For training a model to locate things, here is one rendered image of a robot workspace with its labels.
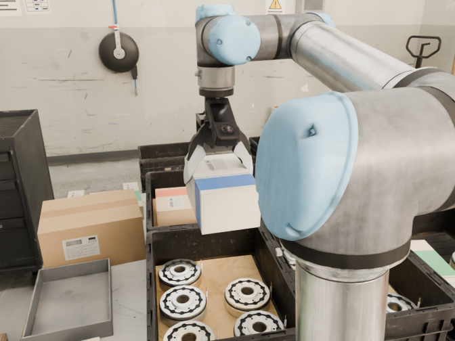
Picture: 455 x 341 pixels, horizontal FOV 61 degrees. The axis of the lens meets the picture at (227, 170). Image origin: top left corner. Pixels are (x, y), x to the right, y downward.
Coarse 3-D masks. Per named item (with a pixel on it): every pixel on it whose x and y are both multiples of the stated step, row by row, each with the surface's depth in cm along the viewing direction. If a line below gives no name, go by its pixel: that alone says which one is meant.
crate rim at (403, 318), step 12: (264, 228) 100; (276, 240) 94; (288, 264) 85; (420, 264) 85; (432, 276) 81; (444, 288) 78; (396, 312) 72; (408, 312) 72; (420, 312) 72; (432, 312) 72; (444, 312) 72; (396, 324) 71; (408, 324) 72
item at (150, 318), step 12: (180, 228) 100; (192, 228) 100; (264, 240) 94; (276, 264) 86; (288, 276) 81; (288, 288) 78; (240, 336) 66; (252, 336) 66; (264, 336) 66; (276, 336) 66; (288, 336) 67
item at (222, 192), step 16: (208, 160) 88; (224, 160) 88; (192, 176) 80; (208, 176) 79; (224, 176) 79; (240, 176) 79; (192, 192) 82; (208, 192) 72; (224, 192) 73; (240, 192) 74; (256, 192) 75; (192, 208) 85; (208, 208) 73; (224, 208) 74; (240, 208) 75; (256, 208) 76; (208, 224) 75; (224, 224) 76; (240, 224) 77; (256, 224) 78
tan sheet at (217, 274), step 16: (240, 256) 105; (208, 272) 99; (224, 272) 99; (240, 272) 99; (256, 272) 99; (160, 288) 93; (208, 288) 93; (224, 288) 93; (208, 304) 88; (224, 304) 88; (272, 304) 88; (160, 320) 83; (208, 320) 83; (224, 320) 83; (160, 336) 79; (224, 336) 79
